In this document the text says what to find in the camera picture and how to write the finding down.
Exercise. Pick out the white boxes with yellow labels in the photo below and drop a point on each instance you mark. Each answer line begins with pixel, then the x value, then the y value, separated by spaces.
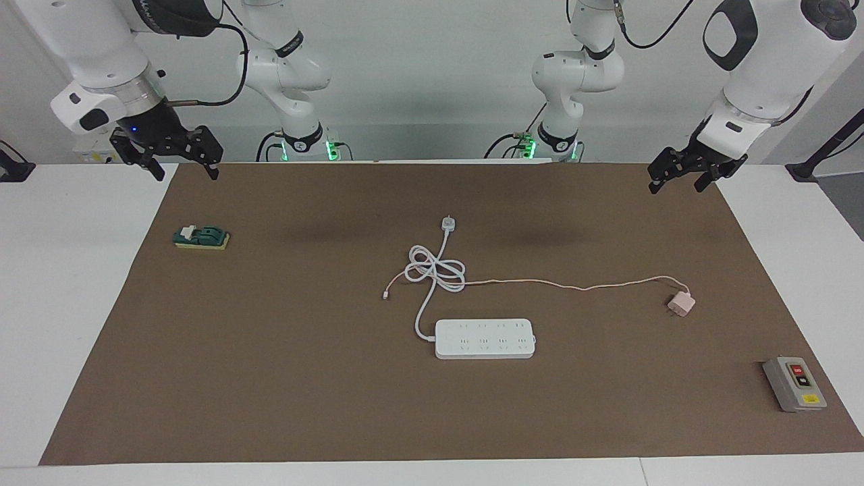
pixel 94 156

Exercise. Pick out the green knife switch yellow base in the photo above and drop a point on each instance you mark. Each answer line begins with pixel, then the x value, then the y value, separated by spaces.
pixel 201 237

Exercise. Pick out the white power strip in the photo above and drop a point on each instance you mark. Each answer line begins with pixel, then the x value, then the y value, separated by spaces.
pixel 482 341

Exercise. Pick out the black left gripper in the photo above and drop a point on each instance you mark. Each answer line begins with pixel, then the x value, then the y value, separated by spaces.
pixel 715 150

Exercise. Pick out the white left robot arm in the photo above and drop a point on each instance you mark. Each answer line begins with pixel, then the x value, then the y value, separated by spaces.
pixel 769 61

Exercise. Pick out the grey push-button switch box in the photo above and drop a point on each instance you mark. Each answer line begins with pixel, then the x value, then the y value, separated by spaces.
pixel 790 388

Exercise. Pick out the pink charger adapter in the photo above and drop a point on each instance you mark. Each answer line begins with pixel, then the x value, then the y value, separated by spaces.
pixel 682 306

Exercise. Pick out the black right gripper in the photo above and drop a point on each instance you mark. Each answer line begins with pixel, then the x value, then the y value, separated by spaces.
pixel 162 135

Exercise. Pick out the black clamp stand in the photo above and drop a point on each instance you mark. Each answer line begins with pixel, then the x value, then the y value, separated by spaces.
pixel 806 169
pixel 13 170

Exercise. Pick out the brown table mat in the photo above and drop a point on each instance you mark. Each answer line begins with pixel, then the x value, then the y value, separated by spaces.
pixel 304 378

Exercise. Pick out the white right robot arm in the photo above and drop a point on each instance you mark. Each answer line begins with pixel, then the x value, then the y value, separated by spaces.
pixel 81 40

